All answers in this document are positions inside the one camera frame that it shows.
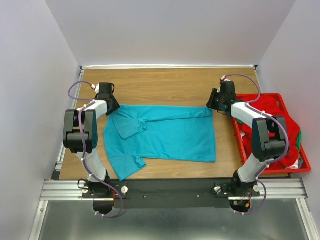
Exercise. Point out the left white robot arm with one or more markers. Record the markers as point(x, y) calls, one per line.
point(80, 129)

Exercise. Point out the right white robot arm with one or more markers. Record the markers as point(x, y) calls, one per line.
point(269, 138)

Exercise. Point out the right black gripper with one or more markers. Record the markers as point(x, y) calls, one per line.
point(214, 92)

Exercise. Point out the green t shirt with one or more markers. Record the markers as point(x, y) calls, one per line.
point(298, 141)

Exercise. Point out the teal t shirt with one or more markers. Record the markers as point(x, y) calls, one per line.
point(134, 133)

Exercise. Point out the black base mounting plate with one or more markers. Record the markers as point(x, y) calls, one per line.
point(169, 194)

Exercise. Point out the red plastic bin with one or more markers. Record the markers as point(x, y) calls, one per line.
point(305, 167)

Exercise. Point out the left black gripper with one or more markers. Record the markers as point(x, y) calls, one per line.
point(116, 105)

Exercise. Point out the red t shirt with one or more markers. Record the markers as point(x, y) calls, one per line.
point(271, 104)

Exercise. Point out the grey white garment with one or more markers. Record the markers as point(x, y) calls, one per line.
point(297, 165)

